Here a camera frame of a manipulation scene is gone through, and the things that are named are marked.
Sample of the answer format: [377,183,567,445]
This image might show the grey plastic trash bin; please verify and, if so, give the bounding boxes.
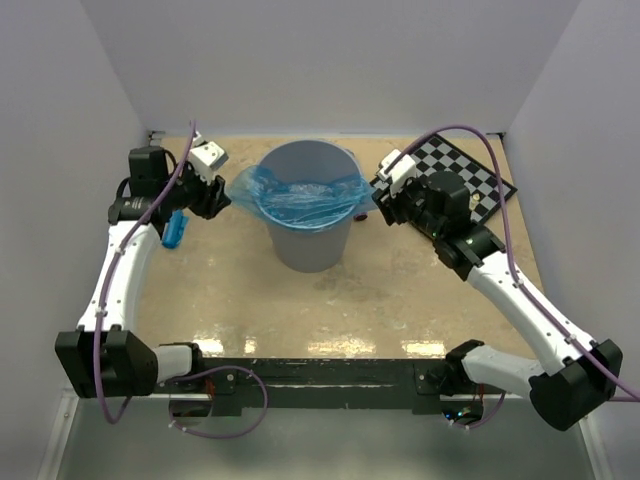
[258,140,364,273]

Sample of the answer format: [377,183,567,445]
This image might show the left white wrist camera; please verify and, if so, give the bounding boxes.
[188,131,228,184]

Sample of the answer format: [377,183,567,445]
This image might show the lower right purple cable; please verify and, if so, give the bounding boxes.
[448,392,506,432]

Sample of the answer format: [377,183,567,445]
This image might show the left aluminium rail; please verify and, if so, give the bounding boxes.
[131,135,168,178]

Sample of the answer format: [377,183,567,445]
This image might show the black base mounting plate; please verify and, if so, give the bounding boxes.
[154,357,501,419]

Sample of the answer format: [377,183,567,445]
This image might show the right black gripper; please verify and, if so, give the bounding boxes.
[373,176,444,239]

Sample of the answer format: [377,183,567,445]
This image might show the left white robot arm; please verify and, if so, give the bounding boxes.
[55,140,230,398]

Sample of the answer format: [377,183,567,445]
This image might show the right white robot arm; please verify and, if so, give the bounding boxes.
[372,171,623,431]

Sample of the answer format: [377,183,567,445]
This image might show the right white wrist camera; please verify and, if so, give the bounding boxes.
[371,149,418,197]

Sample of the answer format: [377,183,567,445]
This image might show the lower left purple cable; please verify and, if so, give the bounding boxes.
[168,365,270,441]

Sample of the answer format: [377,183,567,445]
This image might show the black and silver chessboard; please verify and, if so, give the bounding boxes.
[369,131,518,226]

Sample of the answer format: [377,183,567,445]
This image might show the blue plastic trash bag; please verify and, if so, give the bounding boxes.
[226,139,376,233]

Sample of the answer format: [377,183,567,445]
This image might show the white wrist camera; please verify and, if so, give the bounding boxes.
[371,149,418,197]
[188,131,228,184]

